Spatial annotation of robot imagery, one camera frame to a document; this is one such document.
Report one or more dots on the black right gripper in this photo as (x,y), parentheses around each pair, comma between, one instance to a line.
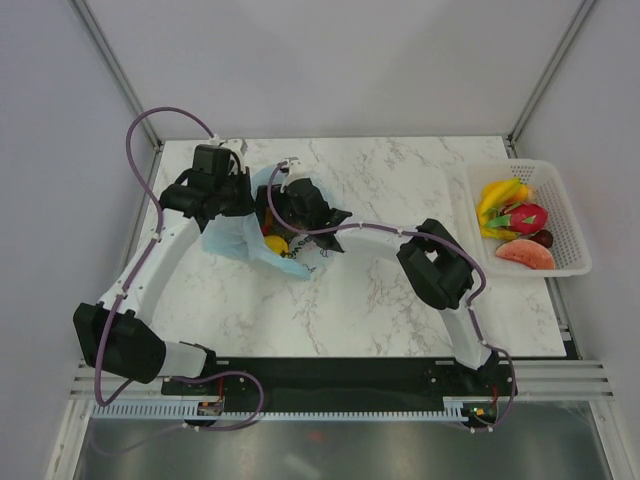
(262,204)

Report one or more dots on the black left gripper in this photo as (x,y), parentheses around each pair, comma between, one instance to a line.
(247,207)

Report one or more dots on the light blue plastic bag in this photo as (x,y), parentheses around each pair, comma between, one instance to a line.
(266,246)

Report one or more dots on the yellow fake banana bunch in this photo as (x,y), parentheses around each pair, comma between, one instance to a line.
(491,201)

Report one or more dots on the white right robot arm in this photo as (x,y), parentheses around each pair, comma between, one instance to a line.
(439,271)

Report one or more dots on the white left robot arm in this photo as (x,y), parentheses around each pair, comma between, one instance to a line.
(115,334)

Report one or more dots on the orange fake peach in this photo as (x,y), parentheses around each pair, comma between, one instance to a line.
(525,194)

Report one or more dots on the red fake dragon fruit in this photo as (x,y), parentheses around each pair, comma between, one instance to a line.
(521,218)

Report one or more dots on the fake watermelon slice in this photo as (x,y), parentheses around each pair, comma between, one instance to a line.
(528,253)

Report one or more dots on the dark purple fake plum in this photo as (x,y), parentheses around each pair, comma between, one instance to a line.
(544,238)

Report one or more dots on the white plastic fruit basket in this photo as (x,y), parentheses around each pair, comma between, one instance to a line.
(569,249)

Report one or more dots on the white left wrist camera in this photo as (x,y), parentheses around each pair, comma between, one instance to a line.
(238,147)

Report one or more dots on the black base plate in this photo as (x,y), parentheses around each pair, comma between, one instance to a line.
(349,384)

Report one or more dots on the left aluminium corner post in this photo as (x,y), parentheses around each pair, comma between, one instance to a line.
(107,55)

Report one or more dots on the aluminium corner post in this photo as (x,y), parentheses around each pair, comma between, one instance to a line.
(571,32)
(107,55)

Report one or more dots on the right aluminium corner post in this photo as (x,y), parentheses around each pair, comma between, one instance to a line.
(571,32)

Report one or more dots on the white slotted cable duct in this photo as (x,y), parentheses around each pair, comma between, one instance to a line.
(192,410)

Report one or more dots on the aluminium frame rail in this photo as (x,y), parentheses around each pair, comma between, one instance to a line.
(537,378)

